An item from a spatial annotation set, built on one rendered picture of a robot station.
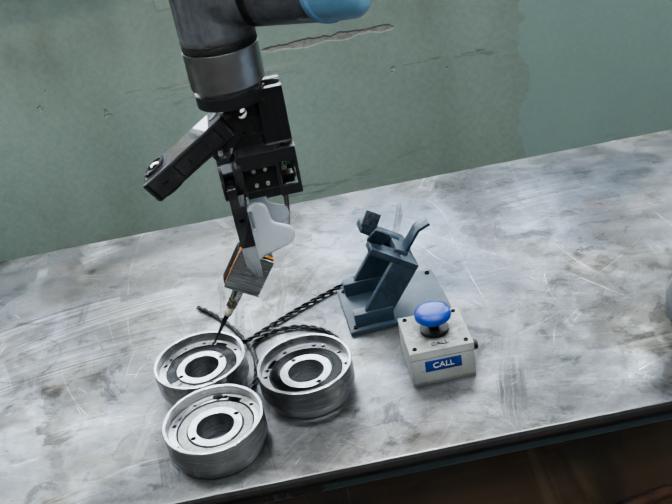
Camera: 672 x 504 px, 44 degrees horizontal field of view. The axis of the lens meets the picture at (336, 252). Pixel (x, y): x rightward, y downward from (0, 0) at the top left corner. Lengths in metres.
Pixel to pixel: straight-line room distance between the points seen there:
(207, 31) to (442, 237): 0.52
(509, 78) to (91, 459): 1.93
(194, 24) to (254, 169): 0.15
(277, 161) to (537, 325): 0.36
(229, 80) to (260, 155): 0.08
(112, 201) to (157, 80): 0.41
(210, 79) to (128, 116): 1.70
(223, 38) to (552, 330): 0.49
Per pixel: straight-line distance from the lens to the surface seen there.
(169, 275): 1.22
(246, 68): 0.81
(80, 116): 2.52
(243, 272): 0.92
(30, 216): 2.68
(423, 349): 0.89
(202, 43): 0.80
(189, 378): 0.95
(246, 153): 0.84
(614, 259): 1.11
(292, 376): 0.93
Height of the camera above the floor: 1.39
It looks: 30 degrees down
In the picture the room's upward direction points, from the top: 10 degrees counter-clockwise
